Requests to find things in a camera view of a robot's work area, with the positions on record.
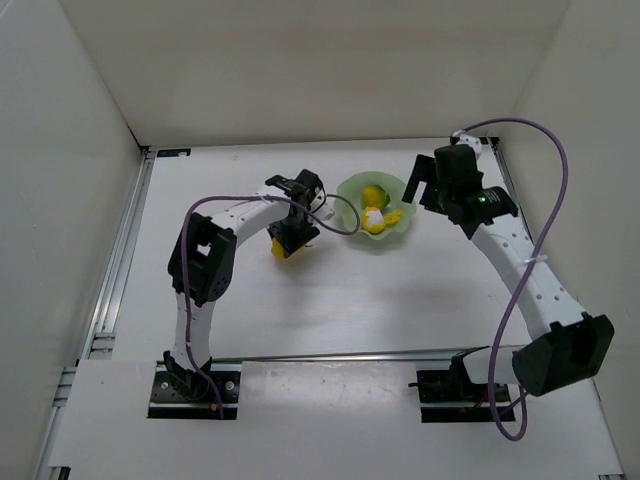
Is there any white front cover board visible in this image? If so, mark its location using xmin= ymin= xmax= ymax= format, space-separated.
xmin=49 ymin=360 xmax=622 ymax=479

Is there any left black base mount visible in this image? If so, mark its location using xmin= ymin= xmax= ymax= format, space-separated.
xmin=147 ymin=363 xmax=241 ymax=421

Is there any peeled yellow fake banana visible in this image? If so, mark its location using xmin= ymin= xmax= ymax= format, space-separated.
xmin=361 ymin=208 xmax=403 ymax=235

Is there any aluminium rail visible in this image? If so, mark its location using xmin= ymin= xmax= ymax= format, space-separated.
xmin=489 ymin=136 xmax=532 ymax=239
xmin=80 ymin=147 xmax=156 ymax=360
xmin=212 ymin=346 xmax=489 ymax=364

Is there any left blue corner label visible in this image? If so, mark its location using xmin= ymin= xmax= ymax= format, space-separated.
xmin=156 ymin=148 xmax=191 ymax=158

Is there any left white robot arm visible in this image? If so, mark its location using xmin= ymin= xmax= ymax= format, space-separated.
xmin=163 ymin=169 xmax=327 ymax=408

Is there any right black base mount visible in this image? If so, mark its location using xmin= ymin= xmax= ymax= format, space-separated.
xmin=408 ymin=370 xmax=493 ymax=424

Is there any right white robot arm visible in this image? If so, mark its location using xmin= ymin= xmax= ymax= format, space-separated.
xmin=402 ymin=135 xmax=614 ymax=397

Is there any yellow green fake mango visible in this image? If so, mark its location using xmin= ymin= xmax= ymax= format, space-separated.
xmin=360 ymin=185 xmax=390 ymax=210

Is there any yellow fake pear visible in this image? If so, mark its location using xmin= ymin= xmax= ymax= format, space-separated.
xmin=271 ymin=238 xmax=307 ymax=260

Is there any left aluminium rail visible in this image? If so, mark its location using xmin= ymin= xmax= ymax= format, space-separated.
xmin=80 ymin=147 xmax=156 ymax=360

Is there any right aluminium rail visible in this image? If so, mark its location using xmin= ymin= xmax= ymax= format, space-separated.
xmin=489 ymin=136 xmax=532 ymax=239

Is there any green glass fruit bowl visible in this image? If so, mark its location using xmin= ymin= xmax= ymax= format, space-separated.
xmin=336 ymin=171 xmax=417 ymax=254

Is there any front aluminium rail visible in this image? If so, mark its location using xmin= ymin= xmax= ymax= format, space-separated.
xmin=212 ymin=346 xmax=489 ymax=364

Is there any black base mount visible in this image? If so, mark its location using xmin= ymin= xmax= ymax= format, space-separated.
xmin=408 ymin=370 xmax=493 ymax=424
xmin=147 ymin=363 xmax=241 ymax=421

